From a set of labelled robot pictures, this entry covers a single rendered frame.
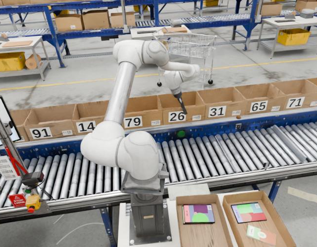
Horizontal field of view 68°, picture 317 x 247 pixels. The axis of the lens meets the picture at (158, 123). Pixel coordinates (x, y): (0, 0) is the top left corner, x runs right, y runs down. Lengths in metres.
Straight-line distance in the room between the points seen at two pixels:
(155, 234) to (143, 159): 0.63
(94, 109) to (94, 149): 1.23
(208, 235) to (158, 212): 0.38
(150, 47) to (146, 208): 0.88
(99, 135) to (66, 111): 1.27
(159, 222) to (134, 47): 1.02
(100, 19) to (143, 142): 5.23
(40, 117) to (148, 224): 1.53
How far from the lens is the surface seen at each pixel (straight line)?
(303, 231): 2.80
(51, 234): 2.74
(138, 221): 1.46
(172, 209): 1.71
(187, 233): 1.62
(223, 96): 2.56
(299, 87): 2.97
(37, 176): 1.66
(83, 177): 2.01
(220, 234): 1.64
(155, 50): 1.36
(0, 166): 1.72
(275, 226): 1.77
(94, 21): 6.17
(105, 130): 1.20
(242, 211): 1.75
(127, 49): 1.42
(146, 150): 1.08
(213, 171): 1.96
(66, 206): 1.94
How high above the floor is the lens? 2.17
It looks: 35 degrees down
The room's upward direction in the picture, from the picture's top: 3 degrees counter-clockwise
